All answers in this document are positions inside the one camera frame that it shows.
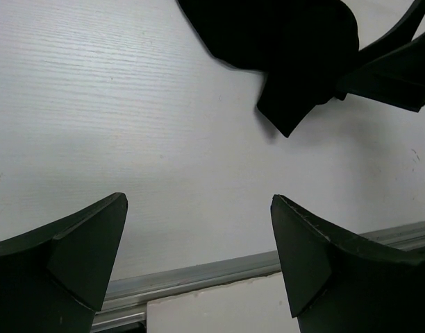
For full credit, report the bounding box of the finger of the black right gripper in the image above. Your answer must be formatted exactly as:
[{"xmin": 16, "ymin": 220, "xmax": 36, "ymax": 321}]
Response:
[
  {"xmin": 360, "ymin": 0, "xmax": 425, "ymax": 54},
  {"xmin": 337, "ymin": 32, "xmax": 425, "ymax": 112}
]

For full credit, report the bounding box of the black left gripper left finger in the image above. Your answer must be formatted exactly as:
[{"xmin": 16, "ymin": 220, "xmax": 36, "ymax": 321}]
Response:
[{"xmin": 0, "ymin": 193, "xmax": 128, "ymax": 332}]

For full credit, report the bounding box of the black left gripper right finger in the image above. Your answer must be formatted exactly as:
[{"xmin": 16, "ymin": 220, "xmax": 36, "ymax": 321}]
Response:
[{"xmin": 271, "ymin": 195, "xmax": 425, "ymax": 332}]

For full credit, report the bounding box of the black skirt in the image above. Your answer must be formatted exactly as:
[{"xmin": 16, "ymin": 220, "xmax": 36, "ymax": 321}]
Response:
[{"xmin": 178, "ymin": 1, "xmax": 359, "ymax": 137}]

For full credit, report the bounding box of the aluminium table edge rail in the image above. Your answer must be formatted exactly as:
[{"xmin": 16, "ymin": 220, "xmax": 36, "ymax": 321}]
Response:
[{"xmin": 91, "ymin": 221, "xmax": 425, "ymax": 332}]

